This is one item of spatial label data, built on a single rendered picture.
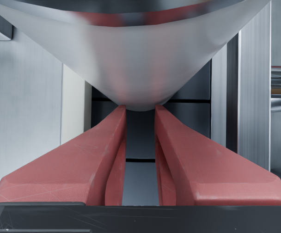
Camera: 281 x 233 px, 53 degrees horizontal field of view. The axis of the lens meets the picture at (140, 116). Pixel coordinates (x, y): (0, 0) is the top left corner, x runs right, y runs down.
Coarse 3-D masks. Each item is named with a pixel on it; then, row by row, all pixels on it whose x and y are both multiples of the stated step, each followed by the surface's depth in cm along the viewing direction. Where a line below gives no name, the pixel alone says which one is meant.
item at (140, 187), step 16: (208, 64) 18; (192, 80) 18; (208, 80) 18; (96, 96) 18; (176, 96) 18; (192, 96) 18; (208, 96) 18; (96, 112) 18; (128, 112) 18; (144, 112) 18; (176, 112) 18; (192, 112) 18; (208, 112) 18; (128, 128) 18; (144, 128) 18; (192, 128) 18; (208, 128) 18; (128, 144) 18; (144, 144) 18; (128, 160) 18; (144, 160) 18; (128, 176) 18; (144, 176) 18; (128, 192) 18; (144, 192) 18
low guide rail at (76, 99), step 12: (72, 72) 14; (72, 84) 14; (84, 84) 15; (72, 96) 14; (84, 96) 15; (72, 108) 14; (84, 108) 15; (72, 120) 14; (84, 120) 15; (72, 132) 14
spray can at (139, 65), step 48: (0, 0) 2; (48, 0) 2; (96, 0) 2; (144, 0) 2; (192, 0) 2; (240, 0) 2; (48, 48) 4; (96, 48) 3; (144, 48) 3; (192, 48) 4; (144, 96) 8
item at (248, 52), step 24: (264, 24) 10; (240, 48) 10; (264, 48) 10; (240, 72) 10; (264, 72) 10; (240, 96) 10; (264, 96) 10; (240, 120) 10; (264, 120) 10; (240, 144) 10; (264, 144) 10; (264, 168) 10
